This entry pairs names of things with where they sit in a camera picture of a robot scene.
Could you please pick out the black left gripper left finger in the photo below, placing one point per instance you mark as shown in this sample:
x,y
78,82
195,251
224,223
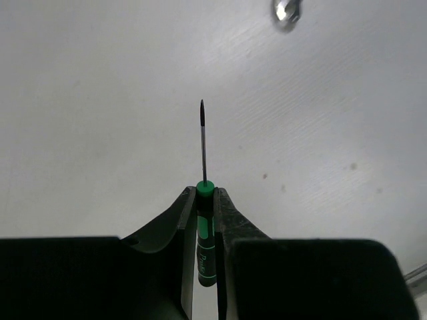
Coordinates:
x,y
158,262

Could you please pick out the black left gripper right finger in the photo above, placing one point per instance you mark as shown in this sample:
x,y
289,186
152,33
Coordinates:
x,y
246,280

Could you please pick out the silver folding utility knife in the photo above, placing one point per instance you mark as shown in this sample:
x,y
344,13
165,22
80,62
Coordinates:
x,y
285,14

